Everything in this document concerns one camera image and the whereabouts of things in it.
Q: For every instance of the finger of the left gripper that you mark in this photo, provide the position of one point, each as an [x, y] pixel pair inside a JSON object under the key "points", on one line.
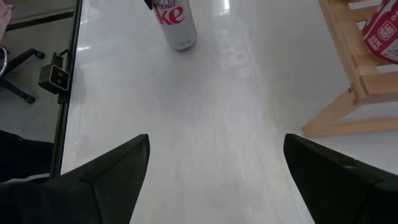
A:
{"points": [[148, 3]]}

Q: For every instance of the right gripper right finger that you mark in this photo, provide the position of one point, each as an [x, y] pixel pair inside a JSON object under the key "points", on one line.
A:
{"points": [[342, 193]]}

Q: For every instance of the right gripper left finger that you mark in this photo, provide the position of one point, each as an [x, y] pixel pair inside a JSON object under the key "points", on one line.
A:
{"points": [[77, 199]]}

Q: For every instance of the silver diet cola can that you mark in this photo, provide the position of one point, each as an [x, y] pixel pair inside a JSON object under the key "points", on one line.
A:
{"points": [[177, 31]]}

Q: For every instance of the red cola can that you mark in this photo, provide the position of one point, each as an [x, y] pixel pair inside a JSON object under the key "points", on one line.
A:
{"points": [[384, 37]]}

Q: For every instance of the wooden slatted shelf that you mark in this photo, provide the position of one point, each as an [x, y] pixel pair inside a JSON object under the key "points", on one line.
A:
{"points": [[342, 46]]}

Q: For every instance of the person's leg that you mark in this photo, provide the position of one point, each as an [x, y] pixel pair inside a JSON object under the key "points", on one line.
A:
{"points": [[21, 155]]}

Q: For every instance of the black office chair base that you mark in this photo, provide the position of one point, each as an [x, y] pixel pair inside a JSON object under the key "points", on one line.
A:
{"points": [[25, 57]]}

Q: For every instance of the black aluminium table frame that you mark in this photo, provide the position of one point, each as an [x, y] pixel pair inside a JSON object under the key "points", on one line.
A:
{"points": [[75, 31]]}

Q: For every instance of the black table-level camera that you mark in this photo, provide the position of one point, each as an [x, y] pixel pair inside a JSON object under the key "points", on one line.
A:
{"points": [[56, 77]]}

